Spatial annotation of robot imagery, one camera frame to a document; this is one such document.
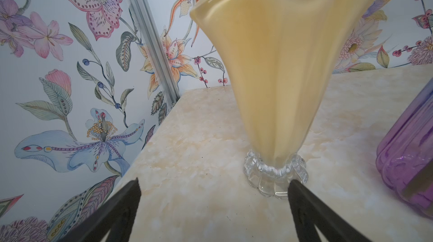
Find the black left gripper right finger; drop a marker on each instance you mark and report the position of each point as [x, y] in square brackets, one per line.
[312, 216]

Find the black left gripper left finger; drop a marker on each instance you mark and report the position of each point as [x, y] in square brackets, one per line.
[113, 221]

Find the purple blue glass vase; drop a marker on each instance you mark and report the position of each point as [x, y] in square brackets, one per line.
[405, 155]

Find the yellow fluted glass vase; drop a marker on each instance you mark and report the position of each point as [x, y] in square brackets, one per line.
[279, 55]

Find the aluminium corner frame post left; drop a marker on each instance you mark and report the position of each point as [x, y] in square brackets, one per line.
[160, 63]

